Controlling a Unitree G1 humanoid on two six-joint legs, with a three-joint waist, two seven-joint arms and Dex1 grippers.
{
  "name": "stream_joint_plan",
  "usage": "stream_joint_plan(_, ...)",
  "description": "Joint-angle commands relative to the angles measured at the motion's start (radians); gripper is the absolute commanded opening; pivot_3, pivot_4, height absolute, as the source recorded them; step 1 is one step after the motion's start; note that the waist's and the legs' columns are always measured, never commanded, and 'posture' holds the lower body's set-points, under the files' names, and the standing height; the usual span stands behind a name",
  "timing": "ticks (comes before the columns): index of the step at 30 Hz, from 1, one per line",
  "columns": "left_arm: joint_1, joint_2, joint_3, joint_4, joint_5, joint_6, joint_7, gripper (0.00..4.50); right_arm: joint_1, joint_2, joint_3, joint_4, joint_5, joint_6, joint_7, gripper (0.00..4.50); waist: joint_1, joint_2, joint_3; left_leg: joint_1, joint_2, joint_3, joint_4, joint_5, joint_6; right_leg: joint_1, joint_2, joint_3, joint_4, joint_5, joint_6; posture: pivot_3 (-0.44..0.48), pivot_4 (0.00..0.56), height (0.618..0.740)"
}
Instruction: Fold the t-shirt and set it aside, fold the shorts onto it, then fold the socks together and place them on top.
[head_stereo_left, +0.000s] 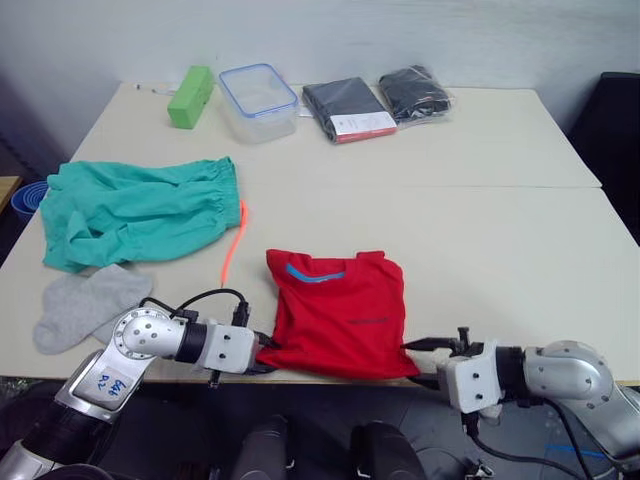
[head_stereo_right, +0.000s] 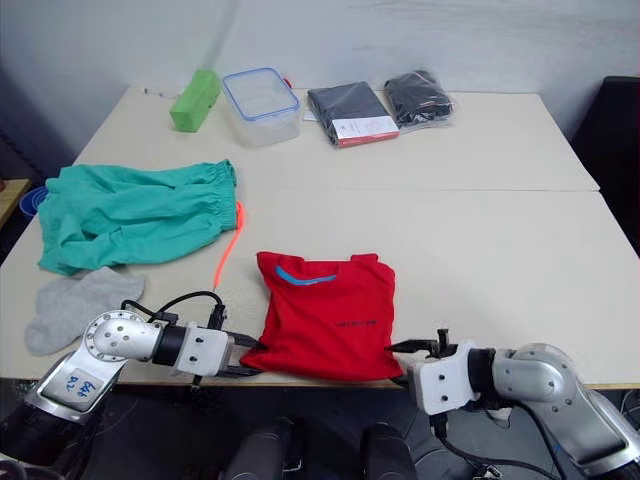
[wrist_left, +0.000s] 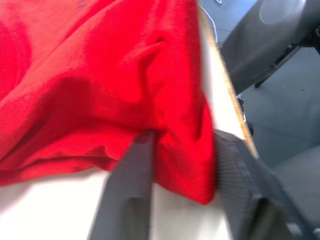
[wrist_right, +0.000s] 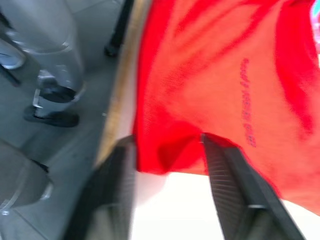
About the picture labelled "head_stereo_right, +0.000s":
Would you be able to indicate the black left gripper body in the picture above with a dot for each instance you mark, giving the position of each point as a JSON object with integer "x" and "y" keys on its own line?
{"x": 236, "y": 355}

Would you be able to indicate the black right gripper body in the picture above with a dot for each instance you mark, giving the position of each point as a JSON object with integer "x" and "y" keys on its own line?
{"x": 436, "y": 349}

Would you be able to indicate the red t-shirt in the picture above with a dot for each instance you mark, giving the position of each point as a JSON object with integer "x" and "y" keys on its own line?
{"x": 325, "y": 310}

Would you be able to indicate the grey sock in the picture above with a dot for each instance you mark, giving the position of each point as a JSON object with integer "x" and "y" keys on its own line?
{"x": 75, "y": 305}

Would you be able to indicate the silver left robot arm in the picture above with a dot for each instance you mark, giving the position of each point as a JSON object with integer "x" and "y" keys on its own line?
{"x": 115, "y": 340}

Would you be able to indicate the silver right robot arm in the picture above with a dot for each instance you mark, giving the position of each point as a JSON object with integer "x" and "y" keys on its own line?
{"x": 540, "y": 380}

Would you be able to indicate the dark rounded shape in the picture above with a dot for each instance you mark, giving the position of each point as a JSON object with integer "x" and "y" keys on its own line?
{"x": 387, "y": 455}
{"x": 265, "y": 450}

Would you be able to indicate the white object under table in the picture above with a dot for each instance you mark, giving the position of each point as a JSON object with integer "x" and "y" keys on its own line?
{"x": 501, "y": 417}

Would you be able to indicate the clear plastic container blue rim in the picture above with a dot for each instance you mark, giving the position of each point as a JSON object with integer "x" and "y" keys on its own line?
{"x": 262, "y": 115}

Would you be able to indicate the green foam block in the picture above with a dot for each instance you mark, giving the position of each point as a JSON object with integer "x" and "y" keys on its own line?
{"x": 192, "y": 102}

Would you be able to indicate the black garment in plastic bag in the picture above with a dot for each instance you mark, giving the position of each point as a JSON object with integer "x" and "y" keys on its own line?
{"x": 417, "y": 100}

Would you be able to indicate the dark folded garment with card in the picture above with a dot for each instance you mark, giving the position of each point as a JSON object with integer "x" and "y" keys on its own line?
{"x": 345, "y": 107}

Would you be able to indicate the small red object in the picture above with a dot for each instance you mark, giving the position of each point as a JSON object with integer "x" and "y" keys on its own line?
{"x": 287, "y": 83}

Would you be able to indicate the wooden side shelf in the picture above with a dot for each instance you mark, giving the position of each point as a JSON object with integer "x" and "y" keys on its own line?
{"x": 12, "y": 197}

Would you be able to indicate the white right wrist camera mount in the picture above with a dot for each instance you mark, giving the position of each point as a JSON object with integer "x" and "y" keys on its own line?
{"x": 440, "y": 385}

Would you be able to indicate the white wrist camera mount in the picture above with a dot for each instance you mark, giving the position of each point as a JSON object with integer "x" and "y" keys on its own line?
{"x": 440, "y": 385}
{"x": 200, "y": 350}

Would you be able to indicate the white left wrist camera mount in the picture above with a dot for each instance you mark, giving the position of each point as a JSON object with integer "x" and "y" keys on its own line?
{"x": 200, "y": 350}

